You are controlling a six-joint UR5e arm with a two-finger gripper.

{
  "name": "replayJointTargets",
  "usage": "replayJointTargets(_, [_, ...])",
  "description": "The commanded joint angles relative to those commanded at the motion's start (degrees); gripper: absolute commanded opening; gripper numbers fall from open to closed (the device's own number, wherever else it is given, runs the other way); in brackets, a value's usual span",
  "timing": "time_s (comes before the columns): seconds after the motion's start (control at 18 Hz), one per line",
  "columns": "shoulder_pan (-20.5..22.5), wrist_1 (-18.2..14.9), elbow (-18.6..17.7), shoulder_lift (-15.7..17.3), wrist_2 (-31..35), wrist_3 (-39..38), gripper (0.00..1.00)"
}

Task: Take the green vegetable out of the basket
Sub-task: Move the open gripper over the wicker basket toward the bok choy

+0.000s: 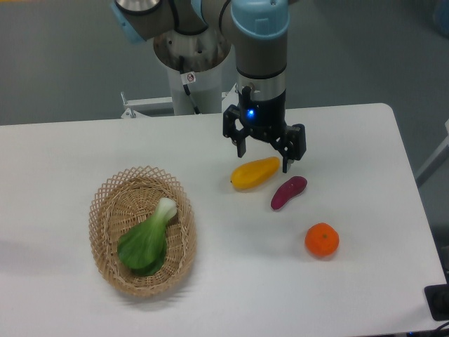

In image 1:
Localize white frame at right edge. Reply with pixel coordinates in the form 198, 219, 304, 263
415, 121, 448, 188

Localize black device at table edge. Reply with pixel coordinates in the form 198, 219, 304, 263
424, 284, 448, 321

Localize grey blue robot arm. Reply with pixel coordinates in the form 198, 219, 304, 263
111, 1, 307, 171

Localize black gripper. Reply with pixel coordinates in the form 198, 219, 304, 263
222, 87, 307, 173

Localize woven wicker basket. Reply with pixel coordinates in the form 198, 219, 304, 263
89, 166, 196, 297

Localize black cable on pedestal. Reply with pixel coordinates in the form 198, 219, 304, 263
178, 55, 201, 115

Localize orange tangerine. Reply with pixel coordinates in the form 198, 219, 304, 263
304, 223, 340, 258

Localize yellow mango fruit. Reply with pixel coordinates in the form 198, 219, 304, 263
230, 157, 280, 190

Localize purple sweet potato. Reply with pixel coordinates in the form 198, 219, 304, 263
270, 176, 308, 211

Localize green bok choy vegetable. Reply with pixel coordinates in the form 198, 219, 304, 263
117, 197, 177, 277

